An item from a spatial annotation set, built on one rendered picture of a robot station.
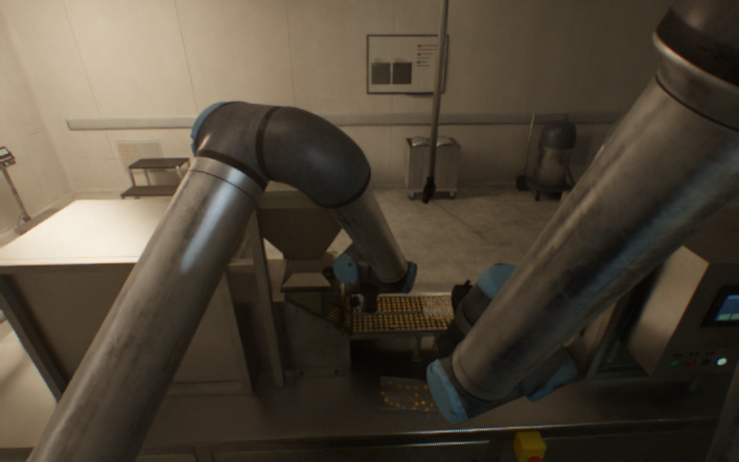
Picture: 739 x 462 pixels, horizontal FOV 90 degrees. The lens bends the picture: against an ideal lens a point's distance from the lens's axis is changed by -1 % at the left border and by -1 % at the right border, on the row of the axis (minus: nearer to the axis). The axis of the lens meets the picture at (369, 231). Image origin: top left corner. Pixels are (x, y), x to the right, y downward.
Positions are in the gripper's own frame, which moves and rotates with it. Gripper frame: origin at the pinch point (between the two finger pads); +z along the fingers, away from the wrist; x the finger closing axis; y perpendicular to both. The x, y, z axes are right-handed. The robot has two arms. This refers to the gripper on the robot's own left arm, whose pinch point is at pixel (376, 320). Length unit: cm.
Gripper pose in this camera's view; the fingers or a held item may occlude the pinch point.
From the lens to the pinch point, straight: 139.2
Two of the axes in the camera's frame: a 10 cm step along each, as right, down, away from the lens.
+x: 0.5, 4.8, -8.8
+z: 0.0, 8.8, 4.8
